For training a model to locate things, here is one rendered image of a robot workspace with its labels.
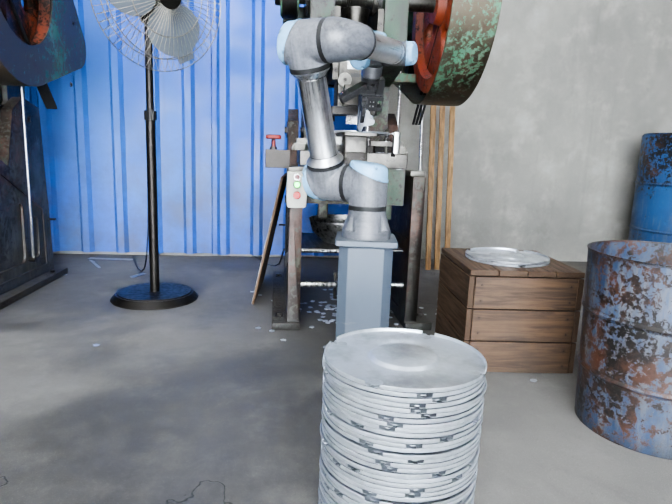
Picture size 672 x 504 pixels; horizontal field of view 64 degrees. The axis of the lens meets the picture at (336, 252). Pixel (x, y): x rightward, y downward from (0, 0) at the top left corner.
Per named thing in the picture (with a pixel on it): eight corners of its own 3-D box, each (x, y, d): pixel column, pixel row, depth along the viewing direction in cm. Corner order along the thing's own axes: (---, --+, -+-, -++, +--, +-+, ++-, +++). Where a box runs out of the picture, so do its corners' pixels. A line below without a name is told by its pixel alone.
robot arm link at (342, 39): (359, 10, 134) (420, 35, 177) (320, 13, 139) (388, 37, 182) (358, 59, 137) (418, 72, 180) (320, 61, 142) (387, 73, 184)
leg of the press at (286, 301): (300, 330, 216) (306, 96, 199) (271, 330, 214) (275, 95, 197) (293, 276, 305) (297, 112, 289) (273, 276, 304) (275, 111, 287)
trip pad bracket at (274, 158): (289, 198, 211) (290, 147, 207) (264, 197, 210) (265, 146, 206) (289, 196, 217) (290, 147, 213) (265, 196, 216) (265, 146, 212)
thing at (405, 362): (500, 349, 104) (501, 345, 104) (462, 410, 79) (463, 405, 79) (364, 322, 117) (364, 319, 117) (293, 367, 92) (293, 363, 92)
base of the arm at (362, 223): (392, 241, 161) (393, 208, 159) (341, 239, 161) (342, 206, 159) (388, 234, 175) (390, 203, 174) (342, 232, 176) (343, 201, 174)
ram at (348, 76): (374, 106, 221) (377, 30, 215) (337, 105, 219) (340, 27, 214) (367, 109, 238) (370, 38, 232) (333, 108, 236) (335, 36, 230)
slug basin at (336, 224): (391, 248, 229) (392, 225, 227) (310, 247, 225) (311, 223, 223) (376, 235, 262) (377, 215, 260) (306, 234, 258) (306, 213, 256)
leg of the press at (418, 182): (431, 330, 222) (448, 103, 205) (403, 330, 220) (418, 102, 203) (386, 277, 311) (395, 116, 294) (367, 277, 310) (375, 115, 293)
